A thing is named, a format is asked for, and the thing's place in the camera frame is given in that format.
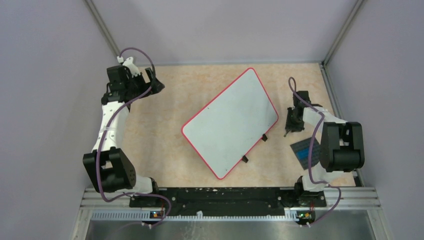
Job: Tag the aluminium frame rail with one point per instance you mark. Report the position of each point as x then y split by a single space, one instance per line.
352 213

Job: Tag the black whiteboard clip upper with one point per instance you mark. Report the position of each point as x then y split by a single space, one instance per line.
264 137

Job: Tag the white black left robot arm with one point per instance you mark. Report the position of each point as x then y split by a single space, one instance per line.
107 166

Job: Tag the green white marker pen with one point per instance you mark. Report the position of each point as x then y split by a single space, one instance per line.
286 133

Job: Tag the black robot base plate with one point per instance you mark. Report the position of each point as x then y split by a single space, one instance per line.
239 201

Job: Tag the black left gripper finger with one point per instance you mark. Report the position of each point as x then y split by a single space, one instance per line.
157 86
151 74

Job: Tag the grey lego baseplate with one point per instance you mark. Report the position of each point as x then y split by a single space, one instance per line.
305 144

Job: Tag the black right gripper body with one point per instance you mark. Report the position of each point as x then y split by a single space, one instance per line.
293 123

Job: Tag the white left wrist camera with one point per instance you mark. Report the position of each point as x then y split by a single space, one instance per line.
130 64

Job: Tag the white slotted cable duct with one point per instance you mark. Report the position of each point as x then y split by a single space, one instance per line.
147 216

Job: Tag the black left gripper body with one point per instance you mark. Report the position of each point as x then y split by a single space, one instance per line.
137 85

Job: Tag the red-edged whiteboard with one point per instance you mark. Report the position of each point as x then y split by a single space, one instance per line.
231 124

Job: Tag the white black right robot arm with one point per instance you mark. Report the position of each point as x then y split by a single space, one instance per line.
336 145

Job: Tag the blue lego brick on plate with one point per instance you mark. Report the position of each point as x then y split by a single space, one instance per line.
302 154

